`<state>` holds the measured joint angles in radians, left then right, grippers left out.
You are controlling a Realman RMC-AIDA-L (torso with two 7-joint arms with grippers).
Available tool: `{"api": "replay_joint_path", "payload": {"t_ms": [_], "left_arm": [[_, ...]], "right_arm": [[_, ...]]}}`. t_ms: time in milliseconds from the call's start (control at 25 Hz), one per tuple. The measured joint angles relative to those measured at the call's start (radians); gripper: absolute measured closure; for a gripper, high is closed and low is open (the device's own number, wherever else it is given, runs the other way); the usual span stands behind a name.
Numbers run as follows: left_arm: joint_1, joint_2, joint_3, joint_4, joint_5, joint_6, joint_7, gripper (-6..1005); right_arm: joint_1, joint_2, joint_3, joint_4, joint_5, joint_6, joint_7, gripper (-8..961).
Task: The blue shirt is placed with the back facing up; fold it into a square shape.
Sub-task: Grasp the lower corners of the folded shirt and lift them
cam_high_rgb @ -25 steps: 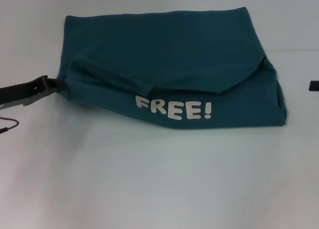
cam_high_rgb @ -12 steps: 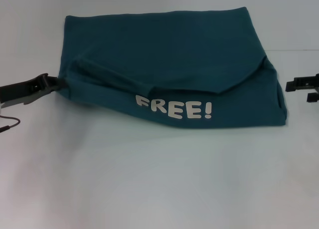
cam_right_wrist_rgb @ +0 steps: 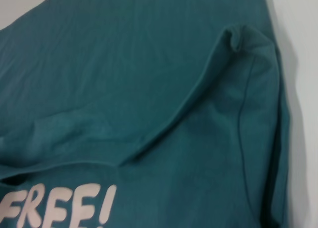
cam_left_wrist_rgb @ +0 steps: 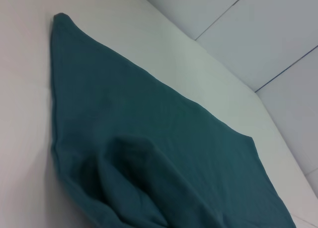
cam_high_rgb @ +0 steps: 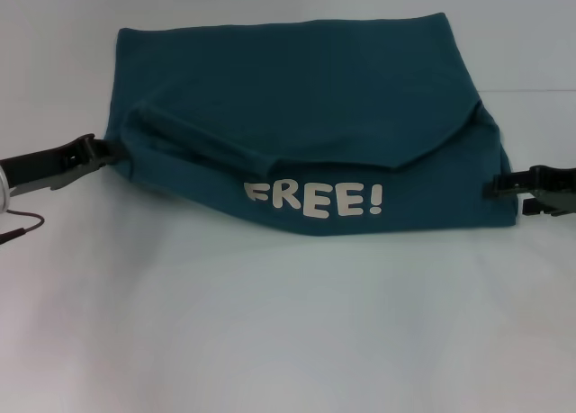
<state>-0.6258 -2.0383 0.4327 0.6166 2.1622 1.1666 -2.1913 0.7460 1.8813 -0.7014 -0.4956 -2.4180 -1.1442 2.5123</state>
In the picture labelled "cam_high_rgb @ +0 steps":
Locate blue teal shirt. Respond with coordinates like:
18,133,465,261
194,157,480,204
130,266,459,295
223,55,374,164
102,11,518,241

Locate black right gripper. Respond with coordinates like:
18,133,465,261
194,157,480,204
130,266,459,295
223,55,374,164
482,164,576,219

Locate left gripper cable with plug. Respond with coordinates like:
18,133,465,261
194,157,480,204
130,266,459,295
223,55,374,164
0,209,46,246

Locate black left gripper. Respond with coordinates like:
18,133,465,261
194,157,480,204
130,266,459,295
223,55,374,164
0,134,132,193

